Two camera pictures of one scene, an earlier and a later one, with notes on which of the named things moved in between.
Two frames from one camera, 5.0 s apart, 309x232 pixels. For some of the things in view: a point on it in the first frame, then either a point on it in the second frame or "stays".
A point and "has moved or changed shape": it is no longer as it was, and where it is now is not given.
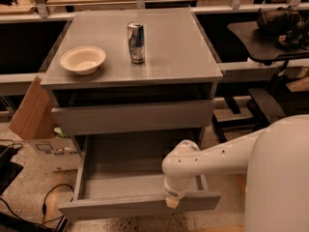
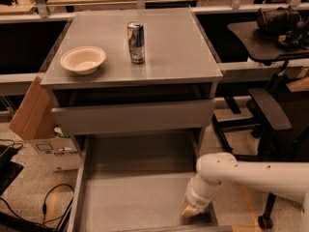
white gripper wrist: (174, 193) -> (195, 198)
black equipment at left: (9, 169) stays
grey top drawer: (133, 117) stays
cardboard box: (34, 121) stays
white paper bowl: (83, 59) stays
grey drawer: (122, 173) has moved or changed shape
